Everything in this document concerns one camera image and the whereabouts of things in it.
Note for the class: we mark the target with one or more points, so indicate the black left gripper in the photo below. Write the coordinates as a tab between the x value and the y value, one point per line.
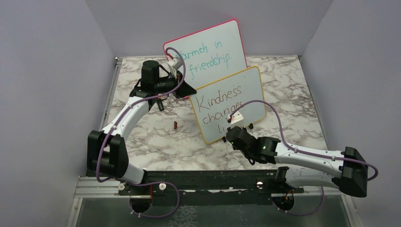
184	90

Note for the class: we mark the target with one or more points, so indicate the black orange highlighter marker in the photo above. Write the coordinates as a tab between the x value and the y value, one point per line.
160	105

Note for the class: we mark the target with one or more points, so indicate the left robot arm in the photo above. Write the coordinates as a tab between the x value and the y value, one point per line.
106	149

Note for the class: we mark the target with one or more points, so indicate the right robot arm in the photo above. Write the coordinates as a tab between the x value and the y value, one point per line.
345	170

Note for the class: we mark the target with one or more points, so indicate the yellow framed whiteboard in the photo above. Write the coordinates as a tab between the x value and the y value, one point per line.
238	93

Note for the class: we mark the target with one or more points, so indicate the pink framed whiteboard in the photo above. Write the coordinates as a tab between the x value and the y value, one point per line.
211	54

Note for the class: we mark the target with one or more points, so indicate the black yellow whiteboard stand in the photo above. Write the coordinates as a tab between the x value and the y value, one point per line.
250	126

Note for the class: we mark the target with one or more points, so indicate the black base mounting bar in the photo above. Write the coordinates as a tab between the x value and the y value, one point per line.
195	188

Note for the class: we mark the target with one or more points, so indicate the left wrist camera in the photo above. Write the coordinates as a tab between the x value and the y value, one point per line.
174	64

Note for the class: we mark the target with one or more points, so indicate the aluminium table edge rail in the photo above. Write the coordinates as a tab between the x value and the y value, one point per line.
105	109

